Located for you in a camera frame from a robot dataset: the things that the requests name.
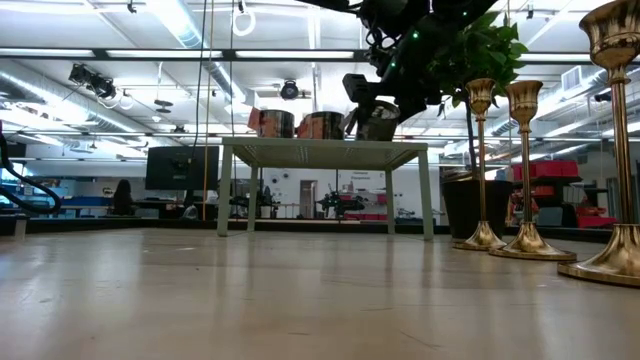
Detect green leafy plant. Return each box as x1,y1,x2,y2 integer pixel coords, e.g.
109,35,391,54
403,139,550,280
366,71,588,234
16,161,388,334
429,9,530,181

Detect black monitor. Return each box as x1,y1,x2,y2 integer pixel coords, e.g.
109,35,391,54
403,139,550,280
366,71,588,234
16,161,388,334
144,145,221,192

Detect person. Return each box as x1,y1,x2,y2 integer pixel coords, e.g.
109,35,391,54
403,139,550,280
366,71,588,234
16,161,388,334
110,178,136,217

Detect red storage bins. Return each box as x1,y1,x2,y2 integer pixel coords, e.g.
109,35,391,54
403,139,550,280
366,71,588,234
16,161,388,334
510,159,581,182

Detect white cable loop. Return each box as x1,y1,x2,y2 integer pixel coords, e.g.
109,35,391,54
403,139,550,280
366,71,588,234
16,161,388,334
230,9,257,38

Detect green perforated metal shelf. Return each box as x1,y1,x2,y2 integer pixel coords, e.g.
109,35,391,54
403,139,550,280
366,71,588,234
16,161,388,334
216,136,435,242

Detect gold brass candlestick holder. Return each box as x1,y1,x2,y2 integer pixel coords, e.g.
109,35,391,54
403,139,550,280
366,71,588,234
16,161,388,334
452,77,508,252
488,79,578,263
556,0,640,289

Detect black ceiling spotlight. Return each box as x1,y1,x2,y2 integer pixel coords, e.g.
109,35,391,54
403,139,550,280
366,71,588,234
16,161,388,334
68,62,119,100

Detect black corrugated cable loop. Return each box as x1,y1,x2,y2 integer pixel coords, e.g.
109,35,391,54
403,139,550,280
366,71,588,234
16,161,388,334
0,119,64,217

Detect hanging yellow cable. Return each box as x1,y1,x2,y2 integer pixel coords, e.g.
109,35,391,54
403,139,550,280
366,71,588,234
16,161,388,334
201,0,215,222

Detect silver can with orange label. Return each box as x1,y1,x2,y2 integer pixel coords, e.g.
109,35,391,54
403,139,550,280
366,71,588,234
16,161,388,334
297,110,347,141
246,107,296,139

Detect silver metal can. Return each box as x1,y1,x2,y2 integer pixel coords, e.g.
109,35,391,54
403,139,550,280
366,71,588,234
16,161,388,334
355,99,402,143

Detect black overhead beam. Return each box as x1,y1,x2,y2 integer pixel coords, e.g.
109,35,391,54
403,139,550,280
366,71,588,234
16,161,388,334
0,46,640,64

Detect thin hanging black cable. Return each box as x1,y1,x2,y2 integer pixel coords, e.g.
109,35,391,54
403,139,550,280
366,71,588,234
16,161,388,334
228,0,239,139

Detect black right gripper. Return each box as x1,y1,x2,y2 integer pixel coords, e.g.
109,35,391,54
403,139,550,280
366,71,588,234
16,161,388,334
342,64,444,136

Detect black plant pot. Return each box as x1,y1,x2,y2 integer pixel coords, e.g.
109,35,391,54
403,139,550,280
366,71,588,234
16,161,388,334
440,169,515,240

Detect black ceiling camera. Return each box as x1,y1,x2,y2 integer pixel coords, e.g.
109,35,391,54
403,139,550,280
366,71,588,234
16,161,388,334
278,78,301,101

